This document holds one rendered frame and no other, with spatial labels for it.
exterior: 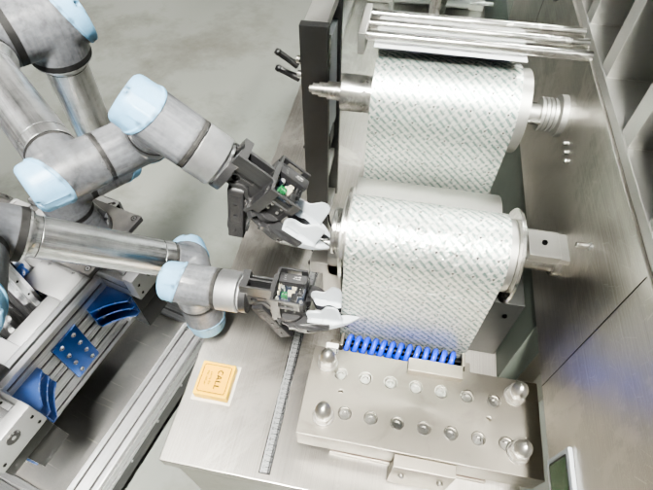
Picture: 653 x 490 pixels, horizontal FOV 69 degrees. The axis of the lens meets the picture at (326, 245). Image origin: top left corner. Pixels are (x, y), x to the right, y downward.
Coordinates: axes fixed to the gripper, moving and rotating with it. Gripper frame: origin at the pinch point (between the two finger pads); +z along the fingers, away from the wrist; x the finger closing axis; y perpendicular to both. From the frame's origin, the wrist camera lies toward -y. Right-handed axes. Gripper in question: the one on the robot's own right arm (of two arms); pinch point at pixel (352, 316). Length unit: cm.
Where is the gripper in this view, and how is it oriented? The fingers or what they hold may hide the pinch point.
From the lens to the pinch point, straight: 86.1
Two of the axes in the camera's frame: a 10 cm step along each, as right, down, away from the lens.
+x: 1.8, -7.8, 6.0
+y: 0.0, -6.1, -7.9
